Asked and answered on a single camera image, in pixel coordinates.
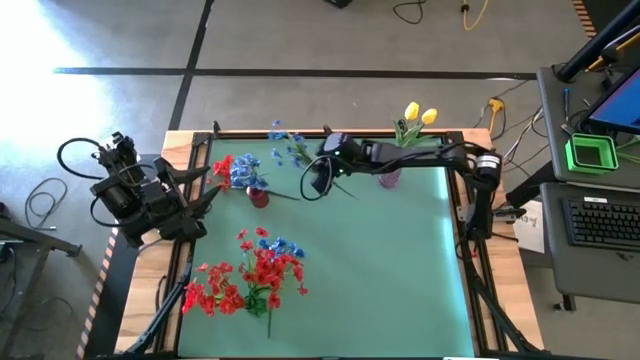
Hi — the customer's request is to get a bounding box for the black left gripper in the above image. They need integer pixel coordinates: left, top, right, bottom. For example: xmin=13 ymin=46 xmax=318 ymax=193
xmin=142 ymin=157 xmax=222 ymax=242

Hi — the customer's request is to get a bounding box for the red artificial flower bunch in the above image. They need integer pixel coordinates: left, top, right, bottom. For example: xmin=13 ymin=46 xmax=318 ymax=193
xmin=234 ymin=227 xmax=310 ymax=311
xmin=181 ymin=261 xmax=247 ymax=317
xmin=211 ymin=153 xmax=302 ymax=202

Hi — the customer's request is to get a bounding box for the yellow artificial tulip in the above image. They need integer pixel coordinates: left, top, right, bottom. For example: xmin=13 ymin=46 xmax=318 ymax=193
xmin=397 ymin=107 xmax=440 ymax=149
xmin=391 ymin=101 xmax=422 ymax=149

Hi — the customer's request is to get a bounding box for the red ribbed glass vase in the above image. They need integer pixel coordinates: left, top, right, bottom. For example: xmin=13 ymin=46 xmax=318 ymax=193
xmin=246 ymin=185 xmax=271 ymax=210

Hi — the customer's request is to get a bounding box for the pink ribbed glass vase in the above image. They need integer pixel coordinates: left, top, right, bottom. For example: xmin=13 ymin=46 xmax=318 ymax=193
xmin=378 ymin=167 xmax=403 ymax=190

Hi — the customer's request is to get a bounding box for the green glass vase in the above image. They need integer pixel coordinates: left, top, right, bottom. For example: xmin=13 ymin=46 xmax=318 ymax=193
xmin=244 ymin=292 xmax=271 ymax=319

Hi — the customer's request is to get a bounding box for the green table mat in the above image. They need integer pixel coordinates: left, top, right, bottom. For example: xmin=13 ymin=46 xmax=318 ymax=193
xmin=177 ymin=137 xmax=475 ymax=359

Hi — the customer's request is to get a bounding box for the black floor mat striped edge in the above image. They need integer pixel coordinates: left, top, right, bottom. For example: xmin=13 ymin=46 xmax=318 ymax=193
xmin=74 ymin=227 xmax=151 ymax=360

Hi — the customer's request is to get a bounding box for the grey desk leg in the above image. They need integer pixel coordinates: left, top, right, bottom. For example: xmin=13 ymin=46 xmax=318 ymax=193
xmin=0 ymin=217 xmax=84 ymax=259

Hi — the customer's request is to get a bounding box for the yellow plug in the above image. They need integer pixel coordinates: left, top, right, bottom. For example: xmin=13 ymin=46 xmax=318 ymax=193
xmin=487 ymin=97 xmax=506 ymax=126

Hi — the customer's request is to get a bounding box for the white paper sheet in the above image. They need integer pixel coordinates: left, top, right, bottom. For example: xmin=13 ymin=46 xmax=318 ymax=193
xmin=512 ymin=199 xmax=546 ymax=255

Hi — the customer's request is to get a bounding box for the grey computer desk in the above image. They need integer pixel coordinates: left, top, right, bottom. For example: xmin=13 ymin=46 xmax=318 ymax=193
xmin=536 ymin=64 xmax=640 ymax=187

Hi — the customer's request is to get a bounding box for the green plastic box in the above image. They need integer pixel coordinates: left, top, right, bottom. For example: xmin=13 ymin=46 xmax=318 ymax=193
xmin=564 ymin=132 xmax=620 ymax=176

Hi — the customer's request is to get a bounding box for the black keyboard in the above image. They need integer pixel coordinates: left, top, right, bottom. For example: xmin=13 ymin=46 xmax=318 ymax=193
xmin=560 ymin=197 xmax=640 ymax=253

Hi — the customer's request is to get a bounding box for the grey keyboard desk surface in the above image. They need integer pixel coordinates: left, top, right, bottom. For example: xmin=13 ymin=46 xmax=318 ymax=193
xmin=538 ymin=182 xmax=640 ymax=305

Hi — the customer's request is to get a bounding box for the black monitor stand pole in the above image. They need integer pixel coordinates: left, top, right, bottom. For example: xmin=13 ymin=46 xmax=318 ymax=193
xmin=555 ymin=0 xmax=640 ymax=84

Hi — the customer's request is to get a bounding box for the computer monitor blue screen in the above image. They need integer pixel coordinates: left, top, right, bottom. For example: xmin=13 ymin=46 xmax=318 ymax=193
xmin=582 ymin=67 xmax=640 ymax=136

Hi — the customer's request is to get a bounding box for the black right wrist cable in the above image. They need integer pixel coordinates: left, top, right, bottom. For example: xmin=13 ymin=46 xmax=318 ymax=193
xmin=298 ymin=154 xmax=335 ymax=202

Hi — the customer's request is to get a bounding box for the black frame strut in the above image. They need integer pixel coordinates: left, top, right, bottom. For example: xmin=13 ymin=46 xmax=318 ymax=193
xmin=122 ymin=239 xmax=196 ymax=357
xmin=457 ymin=239 xmax=546 ymax=357

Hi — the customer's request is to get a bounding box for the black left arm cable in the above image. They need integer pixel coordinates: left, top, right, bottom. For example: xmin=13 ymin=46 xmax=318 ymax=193
xmin=55 ymin=136 xmax=106 ymax=181

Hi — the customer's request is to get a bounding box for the black floor cable loop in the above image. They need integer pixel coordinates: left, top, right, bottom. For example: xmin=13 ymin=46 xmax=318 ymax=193
xmin=23 ymin=177 xmax=69 ymax=232

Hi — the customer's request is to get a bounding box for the yellow power cord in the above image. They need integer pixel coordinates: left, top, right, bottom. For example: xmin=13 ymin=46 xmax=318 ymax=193
xmin=459 ymin=0 xmax=490 ymax=32

